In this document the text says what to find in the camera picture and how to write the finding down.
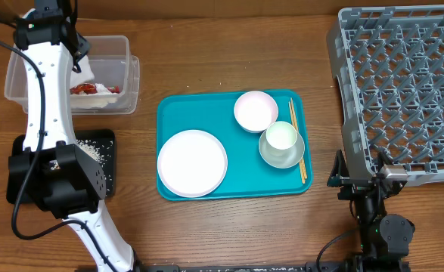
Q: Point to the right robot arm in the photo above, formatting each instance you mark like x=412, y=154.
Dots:
x=384, y=237

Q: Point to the grey green saucer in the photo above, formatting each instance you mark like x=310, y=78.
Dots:
x=281, y=158

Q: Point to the pale green cup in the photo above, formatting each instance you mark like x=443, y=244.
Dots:
x=281, y=135

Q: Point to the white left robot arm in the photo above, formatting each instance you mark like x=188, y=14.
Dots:
x=56, y=174

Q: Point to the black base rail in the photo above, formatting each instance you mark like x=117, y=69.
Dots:
x=326, y=266

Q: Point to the grey dishwasher rack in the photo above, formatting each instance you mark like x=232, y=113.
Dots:
x=389, y=65

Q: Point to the pile of white rice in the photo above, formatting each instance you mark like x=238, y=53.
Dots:
x=103, y=151

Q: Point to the red snack wrapper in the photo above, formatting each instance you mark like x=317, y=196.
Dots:
x=89, y=88

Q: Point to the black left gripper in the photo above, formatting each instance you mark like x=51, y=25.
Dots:
x=85, y=46

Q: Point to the teal serving tray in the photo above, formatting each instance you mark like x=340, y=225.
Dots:
x=248, y=174

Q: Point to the pink white bowl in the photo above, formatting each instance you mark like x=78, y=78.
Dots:
x=255, y=111

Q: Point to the black plastic tray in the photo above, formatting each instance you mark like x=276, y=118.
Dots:
x=17, y=148

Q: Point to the clear plastic bin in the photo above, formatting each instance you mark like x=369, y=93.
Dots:
x=112, y=64

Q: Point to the white napkin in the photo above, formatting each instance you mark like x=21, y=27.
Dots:
x=85, y=94

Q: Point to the white round plate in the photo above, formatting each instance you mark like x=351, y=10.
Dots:
x=192, y=163

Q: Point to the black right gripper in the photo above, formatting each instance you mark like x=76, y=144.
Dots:
x=339, y=177

